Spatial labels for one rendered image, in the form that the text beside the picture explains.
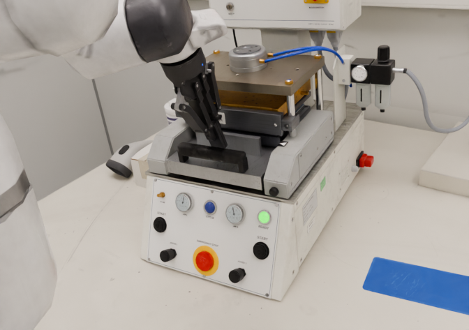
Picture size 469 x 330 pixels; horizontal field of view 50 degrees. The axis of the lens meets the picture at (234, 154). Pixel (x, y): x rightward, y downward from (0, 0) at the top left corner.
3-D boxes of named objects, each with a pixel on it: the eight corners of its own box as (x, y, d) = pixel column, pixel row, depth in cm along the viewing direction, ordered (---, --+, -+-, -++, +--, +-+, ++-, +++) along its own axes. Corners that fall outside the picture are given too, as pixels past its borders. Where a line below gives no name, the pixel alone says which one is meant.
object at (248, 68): (233, 77, 128) (227, 26, 122) (352, 86, 114) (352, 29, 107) (180, 116, 110) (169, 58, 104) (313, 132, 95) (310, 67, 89)
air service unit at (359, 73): (342, 104, 117) (340, 42, 110) (406, 109, 110) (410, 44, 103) (334, 113, 113) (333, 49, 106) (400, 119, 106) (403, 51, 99)
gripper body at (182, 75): (172, 35, 89) (190, 75, 95) (148, 65, 84) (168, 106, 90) (209, 35, 85) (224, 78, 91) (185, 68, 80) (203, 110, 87)
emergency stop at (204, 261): (198, 266, 103) (199, 248, 103) (214, 271, 102) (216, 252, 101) (194, 268, 102) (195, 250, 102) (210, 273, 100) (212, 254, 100)
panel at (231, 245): (146, 260, 110) (153, 176, 107) (271, 298, 95) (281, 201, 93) (140, 262, 108) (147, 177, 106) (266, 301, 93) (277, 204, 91)
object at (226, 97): (231, 88, 122) (226, 50, 117) (317, 95, 111) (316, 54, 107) (192, 117, 109) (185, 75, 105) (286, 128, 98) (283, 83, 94)
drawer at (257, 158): (236, 118, 127) (232, 89, 124) (318, 128, 117) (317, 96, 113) (168, 175, 105) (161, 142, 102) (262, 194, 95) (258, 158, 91)
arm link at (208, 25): (131, 39, 80) (144, 66, 84) (196, 42, 75) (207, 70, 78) (169, -5, 87) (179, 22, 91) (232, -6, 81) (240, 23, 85)
